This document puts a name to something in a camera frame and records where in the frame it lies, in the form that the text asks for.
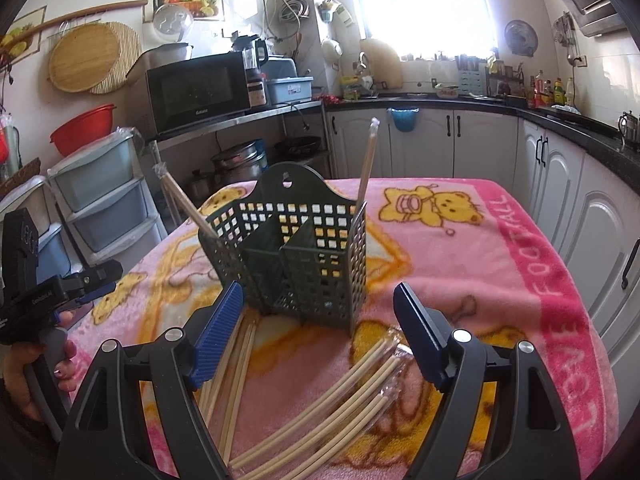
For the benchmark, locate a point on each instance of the grey plastic drawer unit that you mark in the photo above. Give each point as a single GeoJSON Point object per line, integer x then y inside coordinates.
{"type": "Point", "coordinates": [105, 195]}

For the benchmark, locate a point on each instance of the blue hanging bin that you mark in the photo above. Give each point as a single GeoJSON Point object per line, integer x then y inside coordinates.
{"type": "Point", "coordinates": [404, 120]}

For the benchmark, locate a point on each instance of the kitchen window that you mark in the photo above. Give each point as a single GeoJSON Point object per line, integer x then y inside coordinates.
{"type": "Point", "coordinates": [425, 5]}

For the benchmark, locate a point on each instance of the wooden chopstick pair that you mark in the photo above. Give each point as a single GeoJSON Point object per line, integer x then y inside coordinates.
{"type": "Point", "coordinates": [185, 200]}
{"type": "Point", "coordinates": [367, 160]}

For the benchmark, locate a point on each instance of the clear plastic dome lid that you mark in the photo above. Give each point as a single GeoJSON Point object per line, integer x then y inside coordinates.
{"type": "Point", "coordinates": [172, 22]}

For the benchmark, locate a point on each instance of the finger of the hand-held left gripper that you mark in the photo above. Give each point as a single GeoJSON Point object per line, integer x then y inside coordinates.
{"type": "Point", "coordinates": [97, 294]}
{"type": "Point", "coordinates": [102, 271]}

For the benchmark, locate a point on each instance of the black wok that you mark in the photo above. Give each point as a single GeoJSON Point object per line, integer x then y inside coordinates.
{"type": "Point", "coordinates": [297, 145]}

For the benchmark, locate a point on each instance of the wicker basket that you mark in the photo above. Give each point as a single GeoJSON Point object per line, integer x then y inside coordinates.
{"type": "Point", "coordinates": [20, 177]}

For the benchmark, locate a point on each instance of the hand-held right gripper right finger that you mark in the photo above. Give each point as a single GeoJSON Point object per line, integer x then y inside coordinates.
{"type": "Point", "coordinates": [419, 332]}

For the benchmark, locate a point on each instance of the green knife block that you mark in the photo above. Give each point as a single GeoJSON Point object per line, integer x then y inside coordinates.
{"type": "Point", "coordinates": [471, 77]}

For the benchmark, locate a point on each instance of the round bamboo tray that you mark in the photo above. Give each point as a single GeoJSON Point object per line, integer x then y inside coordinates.
{"type": "Point", "coordinates": [82, 57]}

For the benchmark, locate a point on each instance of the small wall fan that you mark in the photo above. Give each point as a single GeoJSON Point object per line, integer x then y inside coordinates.
{"type": "Point", "coordinates": [520, 36]}

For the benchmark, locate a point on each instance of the black blender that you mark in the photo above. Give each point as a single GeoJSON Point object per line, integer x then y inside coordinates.
{"type": "Point", "coordinates": [255, 75]}

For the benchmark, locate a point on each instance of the red plastic basin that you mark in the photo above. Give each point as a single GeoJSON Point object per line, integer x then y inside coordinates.
{"type": "Point", "coordinates": [82, 130]}

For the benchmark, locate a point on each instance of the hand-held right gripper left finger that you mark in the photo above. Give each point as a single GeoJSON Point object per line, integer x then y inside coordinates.
{"type": "Point", "coordinates": [220, 332]}

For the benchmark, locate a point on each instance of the group of condiment bottles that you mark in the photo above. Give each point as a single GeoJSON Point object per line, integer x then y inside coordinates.
{"type": "Point", "coordinates": [552, 91]}

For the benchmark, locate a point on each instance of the stacked steel pots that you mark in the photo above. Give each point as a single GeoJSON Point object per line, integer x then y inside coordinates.
{"type": "Point", "coordinates": [240, 162]}

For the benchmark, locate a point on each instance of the black microwave oven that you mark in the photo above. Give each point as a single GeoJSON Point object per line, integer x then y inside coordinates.
{"type": "Point", "coordinates": [197, 92]}

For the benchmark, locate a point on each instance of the beige cutting board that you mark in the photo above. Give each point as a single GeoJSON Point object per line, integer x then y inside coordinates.
{"type": "Point", "coordinates": [382, 62]}

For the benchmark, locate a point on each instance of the black kitchen countertop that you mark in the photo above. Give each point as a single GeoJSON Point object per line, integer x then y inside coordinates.
{"type": "Point", "coordinates": [575, 122]}

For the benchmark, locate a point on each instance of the grey-blue dish rack box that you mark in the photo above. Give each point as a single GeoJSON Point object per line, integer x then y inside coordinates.
{"type": "Point", "coordinates": [289, 87]}

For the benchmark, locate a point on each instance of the person's left hand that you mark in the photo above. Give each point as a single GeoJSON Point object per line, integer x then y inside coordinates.
{"type": "Point", "coordinates": [17, 375]}

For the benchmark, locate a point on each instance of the pink bear printed blanket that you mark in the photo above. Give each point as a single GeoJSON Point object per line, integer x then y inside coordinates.
{"type": "Point", "coordinates": [475, 270]}

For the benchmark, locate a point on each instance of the white lower kitchen cabinets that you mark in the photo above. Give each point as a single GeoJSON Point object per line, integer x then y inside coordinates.
{"type": "Point", "coordinates": [490, 145]}

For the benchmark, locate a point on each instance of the dark green perforated utensil holder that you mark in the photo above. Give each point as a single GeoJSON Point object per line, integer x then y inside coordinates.
{"type": "Point", "coordinates": [300, 265]}

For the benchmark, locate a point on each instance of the glass teapot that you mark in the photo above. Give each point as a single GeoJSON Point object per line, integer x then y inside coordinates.
{"type": "Point", "coordinates": [630, 132]}

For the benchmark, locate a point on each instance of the fruit picture wall tile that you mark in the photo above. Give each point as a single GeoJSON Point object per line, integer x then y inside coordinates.
{"type": "Point", "coordinates": [187, 2]}

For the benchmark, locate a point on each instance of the round bamboo mat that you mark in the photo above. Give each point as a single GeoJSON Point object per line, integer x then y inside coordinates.
{"type": "Point", "coordinates": [129, 50]}

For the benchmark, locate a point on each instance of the long wooden rolling pin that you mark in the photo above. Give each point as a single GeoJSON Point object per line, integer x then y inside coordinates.
{"type": "Point", "coordinates": [75, 14]}

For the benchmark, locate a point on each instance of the steel shelf table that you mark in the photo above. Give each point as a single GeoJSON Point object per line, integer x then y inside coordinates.
{"type": "Point", "coordinates": [240, 120]}

